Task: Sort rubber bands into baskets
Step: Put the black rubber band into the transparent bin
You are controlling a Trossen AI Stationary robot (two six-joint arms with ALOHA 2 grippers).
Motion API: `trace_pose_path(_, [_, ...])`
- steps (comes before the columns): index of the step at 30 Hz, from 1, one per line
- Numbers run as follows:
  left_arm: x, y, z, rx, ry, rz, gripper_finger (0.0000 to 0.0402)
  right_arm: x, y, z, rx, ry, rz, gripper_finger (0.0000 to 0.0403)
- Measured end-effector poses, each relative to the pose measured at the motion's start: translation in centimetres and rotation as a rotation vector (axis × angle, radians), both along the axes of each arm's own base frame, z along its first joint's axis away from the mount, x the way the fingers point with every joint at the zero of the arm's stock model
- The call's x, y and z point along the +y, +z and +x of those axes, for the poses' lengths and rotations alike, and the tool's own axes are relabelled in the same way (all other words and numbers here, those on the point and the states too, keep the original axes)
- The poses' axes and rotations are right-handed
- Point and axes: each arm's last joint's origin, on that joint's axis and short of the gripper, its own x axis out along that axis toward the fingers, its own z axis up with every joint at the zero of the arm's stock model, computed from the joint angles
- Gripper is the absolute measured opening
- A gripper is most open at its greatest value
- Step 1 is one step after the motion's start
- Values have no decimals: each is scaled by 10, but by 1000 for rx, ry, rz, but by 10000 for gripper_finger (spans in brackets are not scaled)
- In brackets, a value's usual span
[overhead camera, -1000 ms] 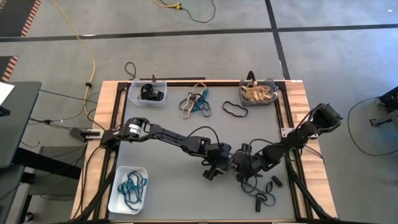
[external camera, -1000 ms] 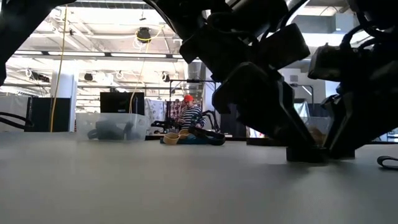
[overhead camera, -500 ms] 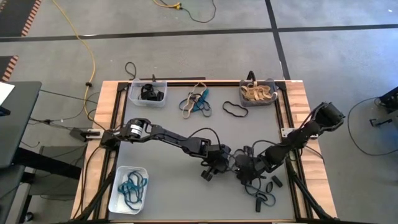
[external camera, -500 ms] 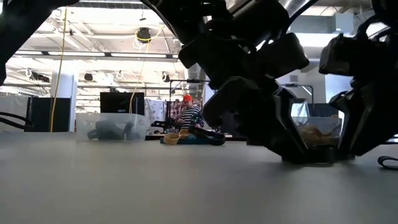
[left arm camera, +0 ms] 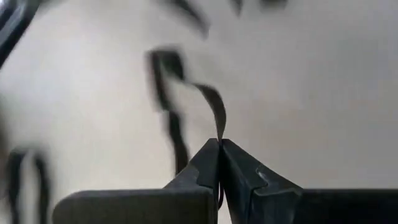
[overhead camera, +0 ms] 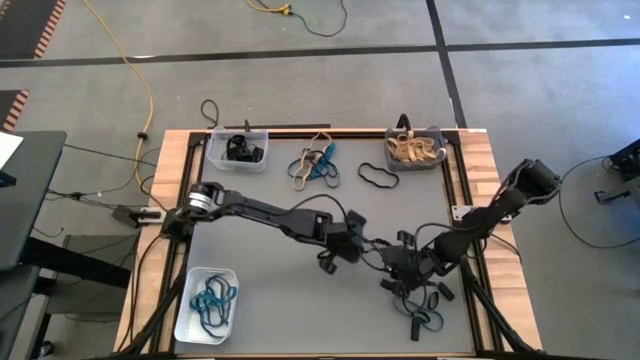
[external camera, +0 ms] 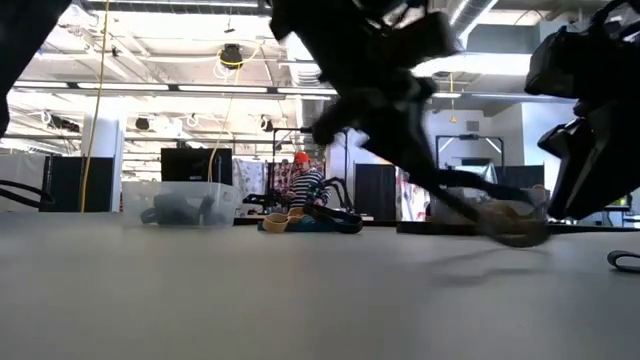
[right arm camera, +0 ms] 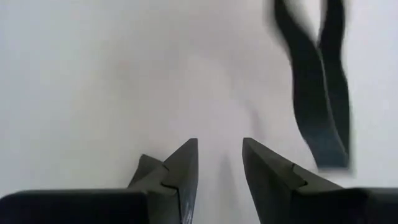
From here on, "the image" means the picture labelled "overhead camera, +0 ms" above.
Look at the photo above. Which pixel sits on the clear plastic basket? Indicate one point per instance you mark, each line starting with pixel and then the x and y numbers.
pixel 215 160

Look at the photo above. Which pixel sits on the thin tan rubber band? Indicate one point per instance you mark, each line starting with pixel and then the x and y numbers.
pixel 296 180

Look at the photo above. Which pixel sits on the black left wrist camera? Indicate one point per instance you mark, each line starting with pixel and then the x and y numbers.
pixel 327 262

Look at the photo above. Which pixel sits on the wavy black rubber band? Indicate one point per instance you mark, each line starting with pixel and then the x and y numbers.
pixel 359 172

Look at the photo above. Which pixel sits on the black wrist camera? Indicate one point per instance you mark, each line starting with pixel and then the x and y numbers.
pixel 406 238
pixel 327 262

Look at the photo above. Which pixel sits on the black orange-striped floor mat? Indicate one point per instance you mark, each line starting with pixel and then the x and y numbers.
pixel 7 105
pixel 20 25

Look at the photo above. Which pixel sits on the black aluminium table frame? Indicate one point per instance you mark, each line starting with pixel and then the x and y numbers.
pixel 452 160

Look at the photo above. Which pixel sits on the thin black rubber band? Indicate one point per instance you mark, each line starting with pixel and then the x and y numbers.
pixel 338 177

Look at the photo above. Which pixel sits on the silver mounting plate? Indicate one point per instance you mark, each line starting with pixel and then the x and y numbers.
pixel 462 212

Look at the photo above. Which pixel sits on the black frame strut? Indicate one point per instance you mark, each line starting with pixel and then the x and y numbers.
pixel 492 315
pixel 165 310

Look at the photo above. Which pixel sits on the short black rubber band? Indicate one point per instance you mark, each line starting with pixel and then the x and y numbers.
pixel 446 291
pixel 416 330

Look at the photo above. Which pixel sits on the small blue item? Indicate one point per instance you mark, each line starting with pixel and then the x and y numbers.
pixel 6 179

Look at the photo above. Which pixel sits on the white paper sheet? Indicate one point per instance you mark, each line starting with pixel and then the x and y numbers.
pixel 7 147

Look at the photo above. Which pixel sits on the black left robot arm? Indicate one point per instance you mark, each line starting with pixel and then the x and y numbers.
pixel 260 210

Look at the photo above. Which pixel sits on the black triangular bracket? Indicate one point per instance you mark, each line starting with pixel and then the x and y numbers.
pixel 400 126

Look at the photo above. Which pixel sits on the white plastic basket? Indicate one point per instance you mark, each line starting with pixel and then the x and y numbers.
pixel 186 325

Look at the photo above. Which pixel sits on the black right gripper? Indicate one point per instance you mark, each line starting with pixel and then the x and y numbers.
pixel 415 267

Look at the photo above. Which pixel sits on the grey plastic basket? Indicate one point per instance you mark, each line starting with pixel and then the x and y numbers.
pixel 397 166

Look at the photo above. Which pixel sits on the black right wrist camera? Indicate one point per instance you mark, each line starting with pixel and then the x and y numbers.
pixel 406 238

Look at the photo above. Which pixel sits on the black floor device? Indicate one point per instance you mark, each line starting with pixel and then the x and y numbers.
pixel 627 160

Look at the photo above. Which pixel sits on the dark grey base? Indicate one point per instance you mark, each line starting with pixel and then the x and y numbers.
pixel 15 310

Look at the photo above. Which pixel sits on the black controller box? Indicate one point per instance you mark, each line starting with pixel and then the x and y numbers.
pixel 125 216

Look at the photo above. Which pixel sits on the black desk leg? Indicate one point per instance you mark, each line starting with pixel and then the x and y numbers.
pixel 75 262

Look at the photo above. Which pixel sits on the long black rubber band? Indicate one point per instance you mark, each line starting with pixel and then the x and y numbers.
pixel 235 150

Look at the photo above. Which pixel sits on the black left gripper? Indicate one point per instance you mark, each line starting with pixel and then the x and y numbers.
pixel 345 240

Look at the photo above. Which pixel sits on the black desk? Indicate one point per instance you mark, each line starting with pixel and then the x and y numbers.
pixel 35 200

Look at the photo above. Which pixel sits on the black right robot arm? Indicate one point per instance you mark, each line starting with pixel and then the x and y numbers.
pixel 500 210

